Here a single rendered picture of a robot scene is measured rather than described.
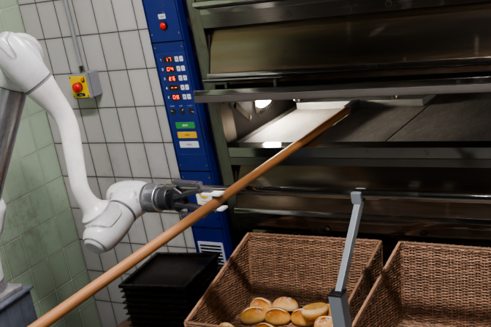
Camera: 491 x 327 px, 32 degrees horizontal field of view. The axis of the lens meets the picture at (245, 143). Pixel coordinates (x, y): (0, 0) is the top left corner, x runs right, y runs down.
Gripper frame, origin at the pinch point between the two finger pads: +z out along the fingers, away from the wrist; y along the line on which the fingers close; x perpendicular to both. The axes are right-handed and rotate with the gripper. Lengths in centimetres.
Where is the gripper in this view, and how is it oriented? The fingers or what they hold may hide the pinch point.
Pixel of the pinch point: (215, 200)
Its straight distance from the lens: 257.8
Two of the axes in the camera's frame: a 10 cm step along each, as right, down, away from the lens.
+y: 1.8, 9.5, 2.7
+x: -5.3, 3.3, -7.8
